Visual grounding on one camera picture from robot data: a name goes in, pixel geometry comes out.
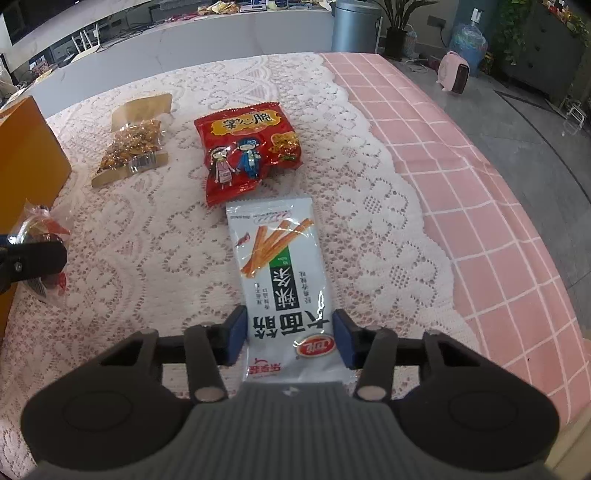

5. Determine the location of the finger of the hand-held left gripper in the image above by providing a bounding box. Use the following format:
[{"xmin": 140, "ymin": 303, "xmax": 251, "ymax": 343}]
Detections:
[{"xmin": 0, "ymin": 234, "xmax": 68, "ymax": 296}]

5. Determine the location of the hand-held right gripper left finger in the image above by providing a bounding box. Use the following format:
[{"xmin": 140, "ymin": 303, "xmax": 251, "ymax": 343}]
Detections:
[{"xmin": 95, "ymin": 305, "xmax": 247, "ymax": 404}]

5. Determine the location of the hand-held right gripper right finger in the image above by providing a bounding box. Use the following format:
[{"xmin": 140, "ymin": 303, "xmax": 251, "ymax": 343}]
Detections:
[{"xmin": 333, "ymin": 309, "xmax": 492, "ymax": 403}]

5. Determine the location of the clear red snack packet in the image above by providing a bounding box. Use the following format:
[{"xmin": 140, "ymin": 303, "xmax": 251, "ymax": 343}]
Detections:
[{"xmin": 9, "ymin": 200, "xmax": 72, "ymax": 303}]

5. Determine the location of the white snack packet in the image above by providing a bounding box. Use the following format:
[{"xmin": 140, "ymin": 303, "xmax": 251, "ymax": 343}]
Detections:
[{"xmin": 225, "ymin": 196, "xmax": 361, "ymax": 384}]

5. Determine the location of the orange cardboard box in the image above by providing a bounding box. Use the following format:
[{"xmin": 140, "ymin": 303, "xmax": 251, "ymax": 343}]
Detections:
[{"xmin": 0, "ymin": 97, "xmax": 73, "ymax": 342}]

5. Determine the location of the white lace tablecloth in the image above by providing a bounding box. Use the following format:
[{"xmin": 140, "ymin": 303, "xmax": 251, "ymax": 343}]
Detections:
[{"xmin": 0, "ymin": 52, "xmax": 467, "ymax": 480}]

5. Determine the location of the clear nut snack packet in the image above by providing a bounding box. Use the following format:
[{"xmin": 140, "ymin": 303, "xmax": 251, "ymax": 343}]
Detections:
[{"xmin": 91, "ymin": 92, "xmax": 174, "ymax": 189}]

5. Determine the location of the pink checked tablecloth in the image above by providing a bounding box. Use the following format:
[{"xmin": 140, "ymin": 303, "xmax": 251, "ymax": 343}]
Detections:
[{"xmin": 318, "ymin": 52, "xmax": 591, "ymax": 480}]

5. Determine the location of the red cartoon snack packet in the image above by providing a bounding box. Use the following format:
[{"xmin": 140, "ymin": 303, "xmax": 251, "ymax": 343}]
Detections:
[{"xmin": 194, "ymin": 102, "xmax": 303, "ymax": 208}]

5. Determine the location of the white router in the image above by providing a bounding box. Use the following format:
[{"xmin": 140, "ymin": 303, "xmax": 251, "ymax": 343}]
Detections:
[{"xmin": 74, "ymin": 28, "xmax": 102, "ymax": 54}]

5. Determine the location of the black television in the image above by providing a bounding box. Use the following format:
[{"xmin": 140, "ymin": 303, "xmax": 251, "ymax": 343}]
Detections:
[{"xmin": 0, "ymin": 0, "xmax": 81, "ymax": 47}]

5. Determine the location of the white television console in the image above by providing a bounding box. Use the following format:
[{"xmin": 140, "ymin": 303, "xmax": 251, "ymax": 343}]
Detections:
[{"xmin": 0, "ymin": 0, "xmax": 335, "ymax": 121}]

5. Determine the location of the pink space heater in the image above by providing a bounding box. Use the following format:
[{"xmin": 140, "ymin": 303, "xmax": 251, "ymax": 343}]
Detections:
[{"xmin": 436, "ymin": 51, "xmax": 472, "ymax": 95}]

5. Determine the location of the long-leaved potted plant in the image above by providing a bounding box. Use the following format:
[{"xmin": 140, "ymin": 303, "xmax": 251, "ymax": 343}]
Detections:
[{"xmin": 369, "ymin": 0, "xmax": 430, "ymax": 58}]

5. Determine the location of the blue metal trash bin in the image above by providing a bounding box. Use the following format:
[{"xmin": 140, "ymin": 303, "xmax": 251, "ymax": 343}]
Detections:
[{"xmin": 331, "ymin": 0, "xmax": 384, "ymax": 54}]

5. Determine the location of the yellow snack bags pile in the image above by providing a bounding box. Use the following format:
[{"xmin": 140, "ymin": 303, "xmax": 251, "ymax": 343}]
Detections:
[{"xmin": 198, "ymin": 0, "xmax": 241, "ymax": 14}]

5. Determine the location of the white step stool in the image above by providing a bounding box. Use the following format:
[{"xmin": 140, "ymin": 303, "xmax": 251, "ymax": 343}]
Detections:
[{"xmin": 561, "ymin": 99, "xmax": 585, "ymax": 132}]

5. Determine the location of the blue water jug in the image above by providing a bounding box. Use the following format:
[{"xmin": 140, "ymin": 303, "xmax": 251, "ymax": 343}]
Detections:
[{"xmin": 450, "ymin": 9, "xmax": 489, "ymax": 65}]

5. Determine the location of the dark grey cabinet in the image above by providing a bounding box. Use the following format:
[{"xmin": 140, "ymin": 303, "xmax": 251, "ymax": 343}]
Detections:
[{"xmin": 489, "ymin": 0, "xmax": 591, "ymax": 107}]

